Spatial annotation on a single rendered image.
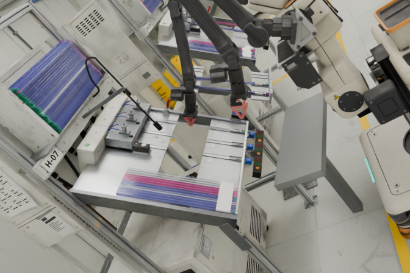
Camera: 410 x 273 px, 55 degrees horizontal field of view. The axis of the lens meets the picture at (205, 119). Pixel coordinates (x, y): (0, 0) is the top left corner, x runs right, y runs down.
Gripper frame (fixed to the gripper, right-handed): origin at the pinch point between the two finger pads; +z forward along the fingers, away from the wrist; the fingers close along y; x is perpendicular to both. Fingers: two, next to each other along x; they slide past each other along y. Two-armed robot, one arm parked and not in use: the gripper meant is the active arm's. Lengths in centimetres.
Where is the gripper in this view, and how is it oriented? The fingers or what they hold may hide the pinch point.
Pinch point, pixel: (191, 124)
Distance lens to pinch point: 210.5
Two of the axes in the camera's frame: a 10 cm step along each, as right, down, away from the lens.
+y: -1.5, 5.6, -8.1
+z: 0.0, 8.2, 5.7
